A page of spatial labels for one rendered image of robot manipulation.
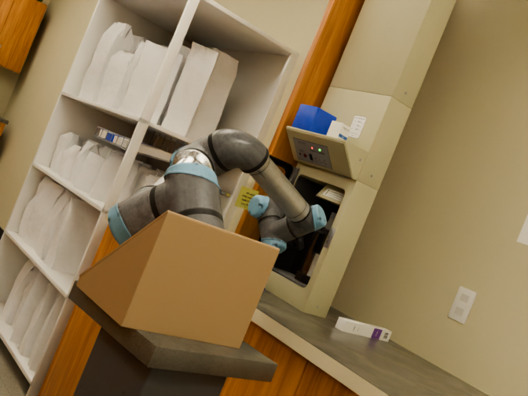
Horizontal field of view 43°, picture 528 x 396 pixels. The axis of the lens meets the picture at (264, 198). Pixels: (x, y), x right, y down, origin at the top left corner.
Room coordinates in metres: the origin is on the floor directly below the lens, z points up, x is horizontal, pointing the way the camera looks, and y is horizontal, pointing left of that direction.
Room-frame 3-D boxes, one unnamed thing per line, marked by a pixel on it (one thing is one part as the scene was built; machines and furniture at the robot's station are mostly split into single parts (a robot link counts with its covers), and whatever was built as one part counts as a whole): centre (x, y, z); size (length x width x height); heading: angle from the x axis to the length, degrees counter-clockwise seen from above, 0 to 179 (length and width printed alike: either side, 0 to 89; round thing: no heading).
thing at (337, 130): (2.24, -0.15, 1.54); 0.05 x 0.05 x 0.06; 46
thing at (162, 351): (1.36, 0.07, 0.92); 0.32 x 0.32 x 0.04; 44
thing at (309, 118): (2.35, -0.06, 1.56); 0.10 x 0.10 x 0.09; 38
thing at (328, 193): (2.36, -0.26, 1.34); 0.18 x 0.18 x 0.05
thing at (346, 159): (2.28, -0.12, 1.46); 0.32 x 0.11 x 0.10; 38
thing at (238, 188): (2.34, 0.07, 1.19); 0.30 x 0.01 x 0.40; 122
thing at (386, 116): (2.39, -0.26, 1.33); 0.32 x 0.25 x 0.77; 38
